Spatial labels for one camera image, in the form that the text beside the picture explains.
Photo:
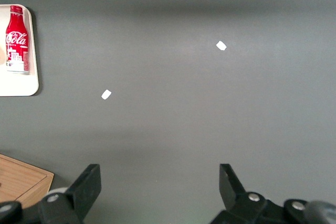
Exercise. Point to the wooden drawer cabinet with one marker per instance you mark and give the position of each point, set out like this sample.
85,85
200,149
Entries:
21,179

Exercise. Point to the cream plastic tray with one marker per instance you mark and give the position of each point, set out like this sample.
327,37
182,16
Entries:
18,85

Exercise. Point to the dark grey table mat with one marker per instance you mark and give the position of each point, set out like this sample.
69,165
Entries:
168,119

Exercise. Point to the red cola can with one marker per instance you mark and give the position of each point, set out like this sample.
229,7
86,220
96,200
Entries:
17,37

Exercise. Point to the small white tape piece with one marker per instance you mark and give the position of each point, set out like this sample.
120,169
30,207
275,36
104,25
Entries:
221,46
106,94

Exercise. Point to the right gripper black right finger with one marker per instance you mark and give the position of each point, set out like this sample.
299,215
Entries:
232,190

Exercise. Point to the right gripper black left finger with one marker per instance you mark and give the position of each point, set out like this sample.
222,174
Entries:
84,190

